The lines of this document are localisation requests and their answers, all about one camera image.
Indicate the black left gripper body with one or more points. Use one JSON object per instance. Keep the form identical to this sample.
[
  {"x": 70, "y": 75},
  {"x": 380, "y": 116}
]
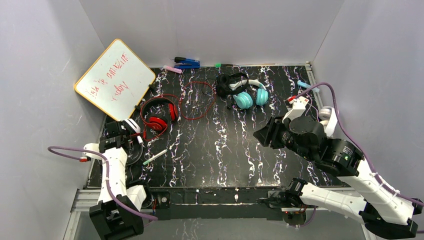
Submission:
[{"x": 116, "y": 129}]

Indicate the green capped marker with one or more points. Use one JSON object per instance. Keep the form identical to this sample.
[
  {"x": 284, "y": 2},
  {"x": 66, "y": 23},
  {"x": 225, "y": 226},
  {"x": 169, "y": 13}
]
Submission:
[{"x": 222, "y": 65}]

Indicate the blue stapler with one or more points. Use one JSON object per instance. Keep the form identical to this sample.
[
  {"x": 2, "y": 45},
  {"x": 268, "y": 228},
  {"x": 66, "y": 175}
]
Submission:
[{"x": 186, "y": 63}]

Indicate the black and white headphones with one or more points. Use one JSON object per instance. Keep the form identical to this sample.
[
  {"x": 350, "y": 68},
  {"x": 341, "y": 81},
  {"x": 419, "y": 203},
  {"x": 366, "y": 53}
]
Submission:
[{"x": 136, "y": 145}]

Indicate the white green capped pen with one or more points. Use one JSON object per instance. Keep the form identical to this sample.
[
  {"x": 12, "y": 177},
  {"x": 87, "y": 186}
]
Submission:
[{"x": 151, "y": 159}]

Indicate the white beige headphones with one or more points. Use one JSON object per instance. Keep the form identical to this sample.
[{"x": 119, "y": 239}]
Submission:
[{"x": 328, "y": 118}]

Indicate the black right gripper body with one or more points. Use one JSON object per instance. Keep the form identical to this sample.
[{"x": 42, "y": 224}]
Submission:
[{"x": 274, "y": 134}]

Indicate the light blue marker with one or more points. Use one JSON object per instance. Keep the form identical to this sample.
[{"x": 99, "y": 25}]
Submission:
[{"x": 306, "y": 86}]

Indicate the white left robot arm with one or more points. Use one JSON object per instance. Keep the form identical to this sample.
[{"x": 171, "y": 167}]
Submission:
[{"x": 116, "y": 213}]

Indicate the pink marker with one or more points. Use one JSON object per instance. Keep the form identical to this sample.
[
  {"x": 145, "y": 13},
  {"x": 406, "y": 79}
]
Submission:
[{"x": 173, "y": 69}]

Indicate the teal headphones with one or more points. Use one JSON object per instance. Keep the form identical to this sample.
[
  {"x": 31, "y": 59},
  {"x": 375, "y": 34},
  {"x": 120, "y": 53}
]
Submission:
[{"x": 245, "y": 92}]

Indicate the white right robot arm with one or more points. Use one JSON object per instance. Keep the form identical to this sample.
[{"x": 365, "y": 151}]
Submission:
[{"x": 377, "y": 206}]

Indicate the yellow framed whiteboard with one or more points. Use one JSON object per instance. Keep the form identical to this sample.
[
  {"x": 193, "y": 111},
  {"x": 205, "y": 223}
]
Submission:
[{"x": 116, "y": 82}]

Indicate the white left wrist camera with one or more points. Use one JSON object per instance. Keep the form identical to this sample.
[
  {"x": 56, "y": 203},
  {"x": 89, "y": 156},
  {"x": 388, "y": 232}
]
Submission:
[{"x": 91, "y": 147}]

